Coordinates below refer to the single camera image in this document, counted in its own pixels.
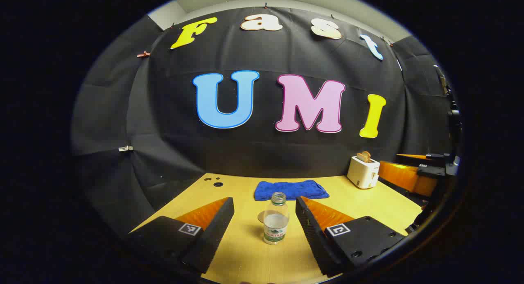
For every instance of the round brown coaster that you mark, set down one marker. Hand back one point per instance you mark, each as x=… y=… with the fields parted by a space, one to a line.
x=260 y=217

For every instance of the clear plastic water bottle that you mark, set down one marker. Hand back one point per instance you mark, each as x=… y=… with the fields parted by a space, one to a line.
x=276 y=222

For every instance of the orange cloth clip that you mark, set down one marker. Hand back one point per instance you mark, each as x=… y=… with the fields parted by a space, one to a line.
x=143 y=54

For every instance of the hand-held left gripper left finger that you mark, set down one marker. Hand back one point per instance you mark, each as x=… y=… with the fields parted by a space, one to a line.
x=213 y=235

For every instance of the black backdrop cloth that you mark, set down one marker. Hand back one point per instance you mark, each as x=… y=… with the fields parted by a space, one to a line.
x=262 y=153

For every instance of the toast bread slice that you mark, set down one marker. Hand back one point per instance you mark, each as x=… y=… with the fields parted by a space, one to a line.
x=368 y=154
x=360 y=157

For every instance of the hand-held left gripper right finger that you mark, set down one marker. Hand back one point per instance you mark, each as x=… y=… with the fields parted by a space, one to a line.
x=313 y=235

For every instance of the white toaster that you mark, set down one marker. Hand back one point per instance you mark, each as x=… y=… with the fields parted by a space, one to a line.
x=362 y=175

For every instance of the white cloth clip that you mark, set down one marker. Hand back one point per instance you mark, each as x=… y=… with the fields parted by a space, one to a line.
x=125 y=148

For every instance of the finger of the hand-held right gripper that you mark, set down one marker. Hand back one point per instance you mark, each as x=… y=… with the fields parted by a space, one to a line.
x=403 y=177
x=417 y=156

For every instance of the folded blue towel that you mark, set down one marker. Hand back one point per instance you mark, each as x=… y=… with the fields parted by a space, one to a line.
x=292 y=190

